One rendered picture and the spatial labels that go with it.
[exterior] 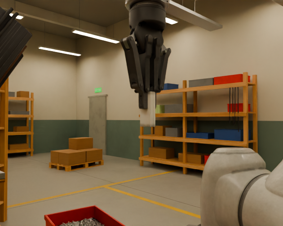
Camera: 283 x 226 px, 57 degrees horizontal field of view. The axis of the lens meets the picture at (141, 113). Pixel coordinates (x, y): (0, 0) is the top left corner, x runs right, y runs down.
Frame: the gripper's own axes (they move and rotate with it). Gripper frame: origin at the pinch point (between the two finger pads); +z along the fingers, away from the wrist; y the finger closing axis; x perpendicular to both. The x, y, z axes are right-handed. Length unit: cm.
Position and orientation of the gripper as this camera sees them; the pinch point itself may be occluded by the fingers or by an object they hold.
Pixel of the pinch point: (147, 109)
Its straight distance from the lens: 52.9
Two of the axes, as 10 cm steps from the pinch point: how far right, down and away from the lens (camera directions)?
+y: 7.0, 0.1, 7.2
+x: -7.2, 0.1, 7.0
